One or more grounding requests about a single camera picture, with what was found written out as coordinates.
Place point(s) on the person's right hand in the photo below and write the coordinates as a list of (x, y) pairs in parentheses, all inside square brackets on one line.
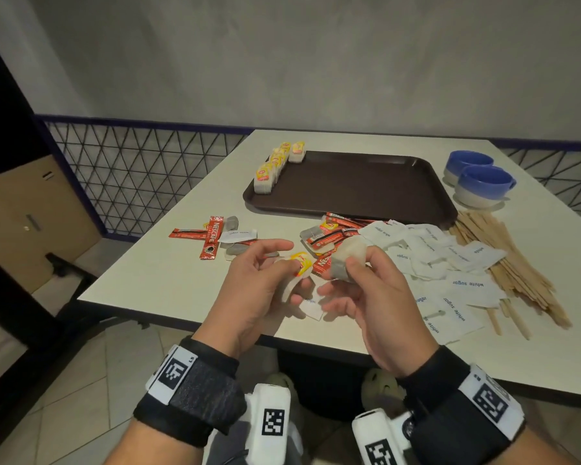
[(387, 319)]

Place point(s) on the person's left hand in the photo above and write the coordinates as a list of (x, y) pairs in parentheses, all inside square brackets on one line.
[(242, 305)]

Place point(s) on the pile of red coffee sticks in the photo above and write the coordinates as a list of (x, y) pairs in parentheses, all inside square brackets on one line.
[(215, 237)]

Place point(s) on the white tea bag yellow tag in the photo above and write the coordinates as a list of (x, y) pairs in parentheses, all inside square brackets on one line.
[(348, 251), (301, 261), (296, 155)]

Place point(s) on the pile of white sugar packets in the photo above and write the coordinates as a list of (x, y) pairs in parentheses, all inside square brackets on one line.
[(469, 285)]

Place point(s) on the row of tea bags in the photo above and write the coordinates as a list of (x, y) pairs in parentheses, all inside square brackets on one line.
[(262, 186)]

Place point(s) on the dark brown tray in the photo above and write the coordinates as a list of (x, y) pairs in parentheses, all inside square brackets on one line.
[(353, 188)]

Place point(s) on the pile of wooden stir sticks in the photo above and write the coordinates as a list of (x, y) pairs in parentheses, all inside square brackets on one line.
[(523, 280)]

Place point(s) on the person's left forearm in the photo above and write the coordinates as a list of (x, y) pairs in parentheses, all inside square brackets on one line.
[(145, 445)]

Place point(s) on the person's right forearm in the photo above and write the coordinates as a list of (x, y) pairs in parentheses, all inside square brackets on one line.
[(542, 450)]

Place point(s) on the person's gray sneaker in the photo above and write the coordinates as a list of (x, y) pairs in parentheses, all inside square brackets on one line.
[(281, 382), (382, 384)]

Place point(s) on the black left wrist band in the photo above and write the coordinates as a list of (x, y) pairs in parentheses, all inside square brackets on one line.
[(208, 397)]

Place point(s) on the blue and white mug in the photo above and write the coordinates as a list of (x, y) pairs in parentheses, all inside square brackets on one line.
[(467, 159), (484, 181)]

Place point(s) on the light wooden cabinet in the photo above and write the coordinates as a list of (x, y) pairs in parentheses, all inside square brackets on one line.
[(29, 227)]

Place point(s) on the dark blue metal locker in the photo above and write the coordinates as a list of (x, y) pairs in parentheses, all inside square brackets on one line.
[(5, 116)]

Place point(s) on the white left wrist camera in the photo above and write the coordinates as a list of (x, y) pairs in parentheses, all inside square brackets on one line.
[(266, 401)]

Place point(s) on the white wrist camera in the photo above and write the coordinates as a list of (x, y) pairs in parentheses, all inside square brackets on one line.
[(266, 401), (373, 426)]

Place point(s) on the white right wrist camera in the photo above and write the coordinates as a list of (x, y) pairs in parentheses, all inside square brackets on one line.
[(373, 426)]

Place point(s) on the black side table frame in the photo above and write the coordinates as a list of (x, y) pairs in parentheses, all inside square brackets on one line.
[(63, 266)]

